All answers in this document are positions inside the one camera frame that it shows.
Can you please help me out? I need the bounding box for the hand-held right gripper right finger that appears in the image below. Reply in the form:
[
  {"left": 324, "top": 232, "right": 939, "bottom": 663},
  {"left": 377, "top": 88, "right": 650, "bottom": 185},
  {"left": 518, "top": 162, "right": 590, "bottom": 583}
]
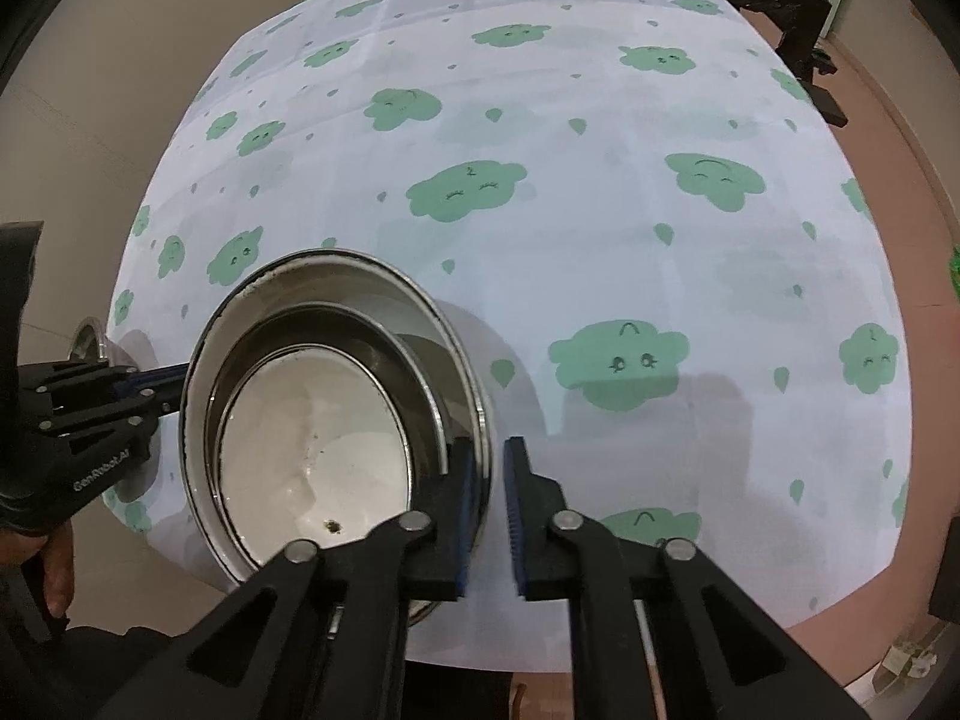
[{"left": 502, "top": 436, "right": 871, "bottom": 720}]

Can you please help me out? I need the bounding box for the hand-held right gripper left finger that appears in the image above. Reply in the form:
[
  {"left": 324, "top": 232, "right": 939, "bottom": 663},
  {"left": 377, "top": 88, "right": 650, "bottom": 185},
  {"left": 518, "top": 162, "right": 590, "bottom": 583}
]
[{"left": 124, "top": 436, "right": 481, "bottom": 720}]

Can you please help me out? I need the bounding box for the small steel bowl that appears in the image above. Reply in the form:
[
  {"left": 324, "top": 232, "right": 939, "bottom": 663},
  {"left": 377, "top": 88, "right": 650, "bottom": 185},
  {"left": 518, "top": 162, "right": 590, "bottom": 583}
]
[{"left": 71, "top": 317, "right": 155, "bottom": 380}]

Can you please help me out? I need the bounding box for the person's left hand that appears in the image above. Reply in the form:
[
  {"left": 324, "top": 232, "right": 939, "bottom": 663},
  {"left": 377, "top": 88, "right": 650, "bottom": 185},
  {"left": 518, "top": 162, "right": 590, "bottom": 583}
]
[{"left": 0, "top": 521, "right": 76, "bottom": 620}]

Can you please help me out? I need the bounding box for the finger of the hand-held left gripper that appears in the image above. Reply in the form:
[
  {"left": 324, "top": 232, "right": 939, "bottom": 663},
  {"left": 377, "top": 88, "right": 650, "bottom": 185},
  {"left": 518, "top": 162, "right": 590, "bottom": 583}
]
[
  {"left": 30, "top": 388, "right": 182, "bottom": 442},
  {"left": 15, "top": 361, "right": 192, "bottom": 407}
]

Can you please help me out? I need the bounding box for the green cloud print tablecloth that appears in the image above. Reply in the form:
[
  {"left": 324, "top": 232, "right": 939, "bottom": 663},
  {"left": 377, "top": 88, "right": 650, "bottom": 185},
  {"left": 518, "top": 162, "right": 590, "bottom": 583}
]
[{"left": 101, "top": 0, "right": 912, "bottom": 672}]

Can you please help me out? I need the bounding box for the large white enamel bowl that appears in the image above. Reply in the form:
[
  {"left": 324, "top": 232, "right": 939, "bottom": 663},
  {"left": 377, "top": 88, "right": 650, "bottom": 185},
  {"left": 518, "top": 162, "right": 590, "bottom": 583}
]
[{"left": 217, "top": 343, "right": 415, "bottom": 567}]

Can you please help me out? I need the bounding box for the large steel bowl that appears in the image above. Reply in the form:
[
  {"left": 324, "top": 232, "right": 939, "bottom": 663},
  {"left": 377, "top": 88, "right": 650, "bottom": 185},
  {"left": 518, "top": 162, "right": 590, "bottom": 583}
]
[
  {"left": 180, "top": 249, "right": 497, "bottom": 627},
  {"left": 204, "top": 301, "right": 451, "bottom": 586}
]

